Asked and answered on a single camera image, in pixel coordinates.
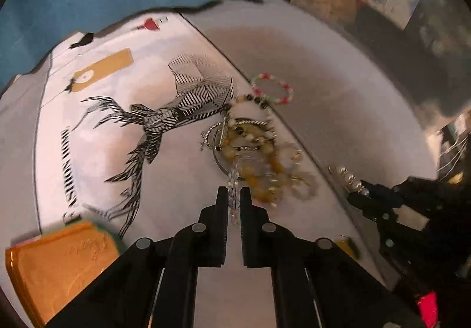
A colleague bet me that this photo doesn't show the clear crystal bead bracelet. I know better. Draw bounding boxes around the clear crystal bead bracelet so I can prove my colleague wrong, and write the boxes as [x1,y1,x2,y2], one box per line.
[226,160,242,228]

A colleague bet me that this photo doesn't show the white pearl bracelet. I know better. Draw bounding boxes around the white pearl bracelet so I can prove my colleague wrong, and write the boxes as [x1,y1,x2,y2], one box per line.
[328,164,371,197]

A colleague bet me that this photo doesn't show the silver bangle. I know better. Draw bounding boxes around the silver bangle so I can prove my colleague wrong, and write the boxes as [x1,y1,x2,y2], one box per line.
[201,118,276,176]

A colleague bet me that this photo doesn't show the white deer print runner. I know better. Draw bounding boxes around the white deer print runner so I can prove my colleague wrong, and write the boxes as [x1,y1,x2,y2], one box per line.
[34,13,384,327]

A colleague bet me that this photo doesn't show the grey tablecloth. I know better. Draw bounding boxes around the grey tablecloth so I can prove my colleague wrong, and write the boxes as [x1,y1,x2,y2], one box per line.
[1,0,434,287]

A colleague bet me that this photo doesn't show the orange metal tray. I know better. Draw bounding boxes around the orange metal tray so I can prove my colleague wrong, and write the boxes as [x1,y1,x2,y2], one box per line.
[5,220,123,327]

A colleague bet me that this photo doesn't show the clear storage bin purple lid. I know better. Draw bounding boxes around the clear storage bin purple lid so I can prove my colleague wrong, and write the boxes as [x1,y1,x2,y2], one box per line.
[291,0,470,119]

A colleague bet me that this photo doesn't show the yellow amber bead bracelet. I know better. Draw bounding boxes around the yellow amber bead bracelet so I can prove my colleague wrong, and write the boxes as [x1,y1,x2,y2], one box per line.
[220,121,319,207]

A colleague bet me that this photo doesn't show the black white bead bracelet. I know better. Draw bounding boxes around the black white bead bracelet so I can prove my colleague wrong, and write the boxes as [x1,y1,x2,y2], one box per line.
[223,92,277,141]

